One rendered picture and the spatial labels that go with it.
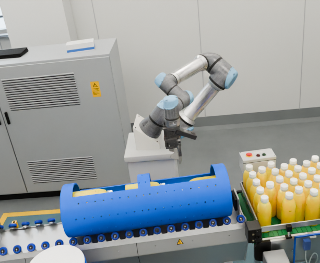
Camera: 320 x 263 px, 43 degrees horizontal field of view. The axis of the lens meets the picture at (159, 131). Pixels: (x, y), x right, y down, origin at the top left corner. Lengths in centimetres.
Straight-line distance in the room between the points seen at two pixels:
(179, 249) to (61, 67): 200
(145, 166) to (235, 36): 260
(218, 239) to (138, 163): 68
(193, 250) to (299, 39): 323
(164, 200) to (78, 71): 184
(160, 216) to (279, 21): 322
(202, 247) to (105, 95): 184
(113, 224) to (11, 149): 220
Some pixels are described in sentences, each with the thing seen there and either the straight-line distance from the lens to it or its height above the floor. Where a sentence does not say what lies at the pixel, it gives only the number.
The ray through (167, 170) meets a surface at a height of 102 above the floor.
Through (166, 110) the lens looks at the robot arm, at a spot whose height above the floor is 159.
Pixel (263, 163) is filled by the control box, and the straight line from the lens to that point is 252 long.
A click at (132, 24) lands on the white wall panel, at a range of 474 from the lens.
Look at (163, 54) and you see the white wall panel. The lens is 481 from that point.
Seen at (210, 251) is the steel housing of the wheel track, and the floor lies 78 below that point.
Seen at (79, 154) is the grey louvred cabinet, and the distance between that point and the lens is 400.
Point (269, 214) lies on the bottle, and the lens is 221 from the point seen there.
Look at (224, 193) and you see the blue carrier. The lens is 212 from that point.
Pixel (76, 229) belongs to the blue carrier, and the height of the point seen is 108.
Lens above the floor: 244
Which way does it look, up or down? 28 degrees down
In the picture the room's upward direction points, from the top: 7 degrees counter-clockwise
